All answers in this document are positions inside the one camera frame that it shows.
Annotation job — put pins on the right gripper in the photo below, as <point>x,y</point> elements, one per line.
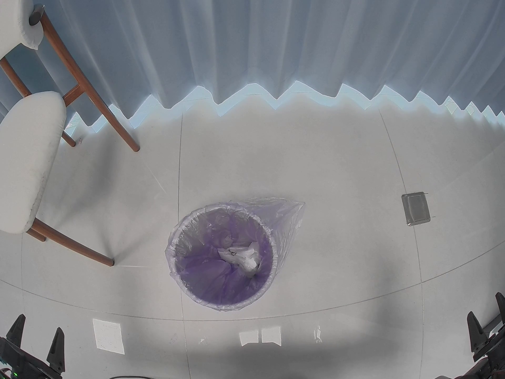
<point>495,349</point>

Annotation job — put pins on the white cushioned wooden chair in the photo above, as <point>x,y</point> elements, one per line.
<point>27,164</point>

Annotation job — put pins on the purple plastic bag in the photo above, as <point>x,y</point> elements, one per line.
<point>205,278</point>

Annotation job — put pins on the white paper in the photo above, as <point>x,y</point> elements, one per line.
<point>244,259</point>

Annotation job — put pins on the white trash bin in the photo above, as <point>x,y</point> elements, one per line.
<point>183,247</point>

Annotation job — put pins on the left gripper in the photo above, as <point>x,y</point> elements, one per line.
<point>23,363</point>

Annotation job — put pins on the white curtain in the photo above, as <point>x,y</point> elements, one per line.
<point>276,34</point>

